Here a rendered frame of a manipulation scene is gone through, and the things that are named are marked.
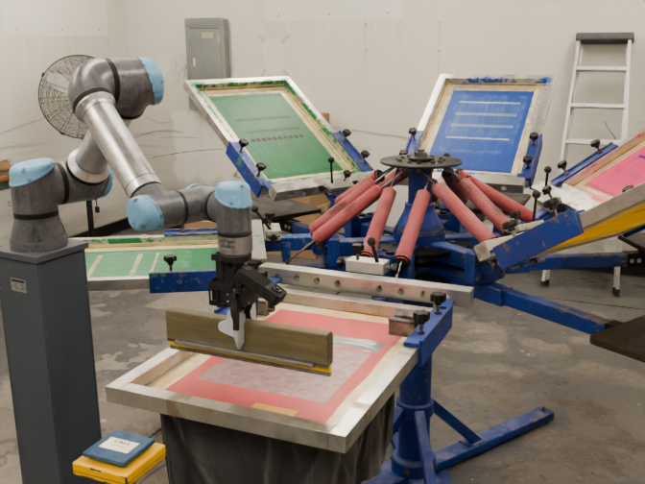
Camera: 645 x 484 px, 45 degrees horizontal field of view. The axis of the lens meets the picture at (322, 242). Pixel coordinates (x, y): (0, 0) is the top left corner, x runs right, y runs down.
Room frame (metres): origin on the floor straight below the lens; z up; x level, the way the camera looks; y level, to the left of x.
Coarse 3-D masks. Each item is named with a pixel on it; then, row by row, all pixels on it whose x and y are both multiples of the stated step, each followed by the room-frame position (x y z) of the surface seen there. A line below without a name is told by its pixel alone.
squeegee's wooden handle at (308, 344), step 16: (176, 320) 1.66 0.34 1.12; (192, 320) 1.65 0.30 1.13; (208, 320) 1.63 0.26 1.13; (224, 320) 1.61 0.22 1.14; (256, 320) 1.60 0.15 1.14; (176, 336) 1.67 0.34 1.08; (192, 336) 1.65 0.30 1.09; (208, 336) 1.63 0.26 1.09; (224, 336) 1.61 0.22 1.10; (256, 336) 1.58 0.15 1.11; (272, 336) 1.56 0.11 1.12; (288, 336) 1.55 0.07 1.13; (304, 336) 1.53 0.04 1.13; (320, 336) 1.52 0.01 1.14; (272, 352) 1.56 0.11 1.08; (288, 352) 1.55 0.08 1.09; (304, 352) 1.53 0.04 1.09; (320, 352) 1.52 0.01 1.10
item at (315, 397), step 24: (360, 336) 1.97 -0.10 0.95; (384, 336) 1.97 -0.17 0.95; (336, 360) 1.81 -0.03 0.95; (360, 360) 1.81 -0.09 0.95; (288, 384) 1.67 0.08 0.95; (312, 384) 1.67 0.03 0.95; (336, 384) 1.67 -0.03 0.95; (288, 408) 1.55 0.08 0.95; (312, 408) 1.55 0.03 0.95; (336, 408) 1.55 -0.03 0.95
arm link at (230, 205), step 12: (216, 192) 1.60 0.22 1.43; (228, 192) 1.58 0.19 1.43; (240, 192) 1.58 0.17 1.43; (216, 204) 1.60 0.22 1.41; (228, 204) 1.58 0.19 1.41; (240, 204) 1.58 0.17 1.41; (216, 216) 1.60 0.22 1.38; (228, 216) 1.58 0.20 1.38; (240, 216) 1.58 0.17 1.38; (228, 228) 1.58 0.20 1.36; (240, 228) 1.58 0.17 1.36
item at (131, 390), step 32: (160, 352) 1.79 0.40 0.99; (192, 352) 1.85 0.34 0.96; (416, 352) 1.79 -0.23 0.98; (128, 384) 1.61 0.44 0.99; (384, 384) 1.60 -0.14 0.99; (192, 416) 1.51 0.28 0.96; (224, 416) 1.47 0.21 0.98; (256, 416) 1.45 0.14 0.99; (288, 416) 1.45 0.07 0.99; (352, 416) 1.45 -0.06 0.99
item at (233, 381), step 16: (272, 320) 2.10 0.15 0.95; (288, 320) 2.10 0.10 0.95; (304, 320) 2.10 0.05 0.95; (320, 320) 2.10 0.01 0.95; (336, 320) 2.10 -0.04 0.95; (208, 368) 1.77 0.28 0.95; (224, 368) 1.77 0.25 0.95; (240, 368) 1.77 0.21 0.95; (256, 368) 1.77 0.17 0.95; (272, 368) 1.77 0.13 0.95; (176, 384) 1.68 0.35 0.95; (192, 384) 1.68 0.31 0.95; (208, 384) 1.68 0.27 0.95; (224, 384) 1.68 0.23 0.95; (240, 384) 1.68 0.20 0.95; (256, 384) 1.67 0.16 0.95; (224, 400) 1.59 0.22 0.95; (240, 400) 1.59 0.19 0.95
